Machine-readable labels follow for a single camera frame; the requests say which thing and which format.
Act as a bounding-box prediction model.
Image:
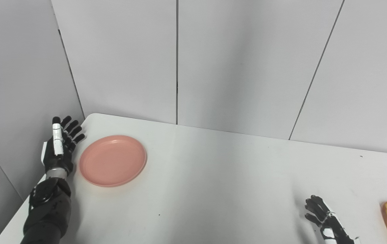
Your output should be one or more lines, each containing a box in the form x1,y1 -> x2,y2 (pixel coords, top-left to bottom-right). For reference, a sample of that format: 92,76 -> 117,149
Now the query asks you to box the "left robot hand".
41,116 -> 86,176

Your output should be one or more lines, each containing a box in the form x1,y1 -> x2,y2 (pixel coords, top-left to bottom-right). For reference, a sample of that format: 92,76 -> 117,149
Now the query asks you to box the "pink plate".
79,135 -> 147,187

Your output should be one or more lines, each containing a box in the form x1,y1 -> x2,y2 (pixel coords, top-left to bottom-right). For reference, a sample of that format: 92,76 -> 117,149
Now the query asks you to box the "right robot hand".
304,195 -> 360,244

